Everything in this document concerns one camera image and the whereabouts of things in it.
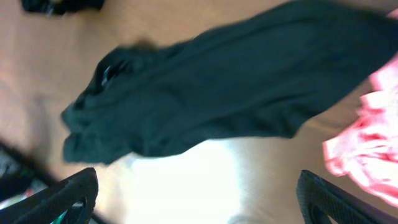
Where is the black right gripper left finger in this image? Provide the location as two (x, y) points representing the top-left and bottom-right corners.
(1, 167), (98, 224)

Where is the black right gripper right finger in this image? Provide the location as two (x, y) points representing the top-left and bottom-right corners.
(296, 170), (397, 224)

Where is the black polo shirt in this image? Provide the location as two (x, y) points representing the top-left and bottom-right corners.
(61, 1), (397, 164)

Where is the coral pink garment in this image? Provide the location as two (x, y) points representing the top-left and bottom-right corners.
(322, 9), (398, 208)

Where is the black velvet buttoned garment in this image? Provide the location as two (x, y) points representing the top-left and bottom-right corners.
(20, 0), (105, 16)

